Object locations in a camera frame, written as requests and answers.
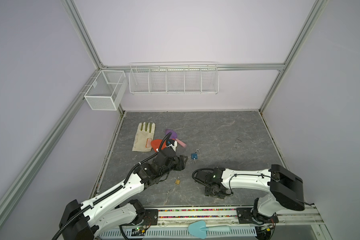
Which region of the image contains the blue padlock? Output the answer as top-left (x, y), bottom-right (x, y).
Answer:
top-left (191, 149), bottom-right (201, 160)

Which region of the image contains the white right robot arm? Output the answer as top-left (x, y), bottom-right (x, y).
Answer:
top-left (192, 165), bottom-right (305, 226)

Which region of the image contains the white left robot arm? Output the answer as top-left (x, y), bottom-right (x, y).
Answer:
top-left (53, 133), bottom-right (188, 240)

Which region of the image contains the brass padlock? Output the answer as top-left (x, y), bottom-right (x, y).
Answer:
top-left (175, 177), bottom-right (181, 185)

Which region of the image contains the purple garden trowel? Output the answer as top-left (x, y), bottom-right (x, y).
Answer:
top-left (165, 129), bottom-right (187, 148)

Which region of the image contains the red rubber glove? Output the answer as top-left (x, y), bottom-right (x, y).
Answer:
top-left (146, 138), bottom-right (167, 152)

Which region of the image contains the teal garden trowel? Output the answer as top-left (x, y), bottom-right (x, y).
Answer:
top-left (188, 221), bottom-right (231, 239)

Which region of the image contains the cream and green work glove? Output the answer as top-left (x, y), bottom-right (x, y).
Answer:
top-left (132, 122), bottom-right (156, 152)

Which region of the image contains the white mesh box basket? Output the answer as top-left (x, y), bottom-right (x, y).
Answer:
top-left (84, 70), bottom-right (128, 111)

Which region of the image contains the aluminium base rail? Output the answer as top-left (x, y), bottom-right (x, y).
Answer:
top-left (74, 204), bottom-right (325, 227)

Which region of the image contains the white slotted cable duct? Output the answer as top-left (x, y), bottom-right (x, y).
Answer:
top-left (100, 226), bottom-right (257, 240)

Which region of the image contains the white wire shelf basket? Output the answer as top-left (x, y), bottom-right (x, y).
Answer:
top-left (129, 62), bottom-right (220, 95)

